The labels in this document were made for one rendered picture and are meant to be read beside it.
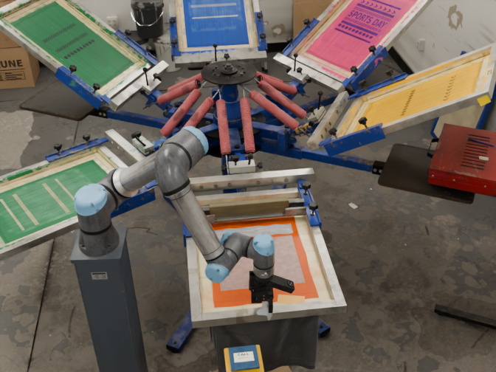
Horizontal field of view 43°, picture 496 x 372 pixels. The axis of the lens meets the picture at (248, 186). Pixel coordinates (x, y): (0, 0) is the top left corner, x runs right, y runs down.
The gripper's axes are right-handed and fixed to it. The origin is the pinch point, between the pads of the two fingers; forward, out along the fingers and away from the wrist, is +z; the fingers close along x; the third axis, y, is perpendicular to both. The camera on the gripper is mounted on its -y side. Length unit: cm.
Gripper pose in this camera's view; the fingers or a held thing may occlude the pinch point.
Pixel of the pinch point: (269, 311)
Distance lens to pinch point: 239.2
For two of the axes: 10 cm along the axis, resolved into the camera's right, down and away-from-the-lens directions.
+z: 0.2, 8.2, 5.7
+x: 1.2, 5.7, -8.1
